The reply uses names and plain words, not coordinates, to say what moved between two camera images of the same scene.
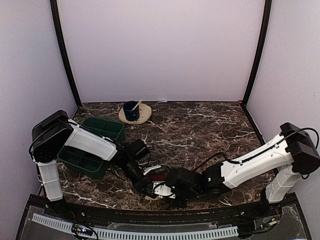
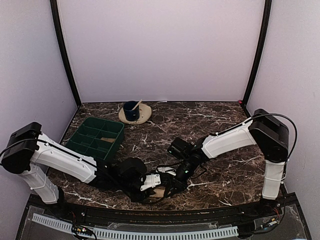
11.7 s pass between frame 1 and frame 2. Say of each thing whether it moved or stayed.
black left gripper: moved
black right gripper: moved
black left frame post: stayed
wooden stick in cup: stayed
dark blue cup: stayed
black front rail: stayed
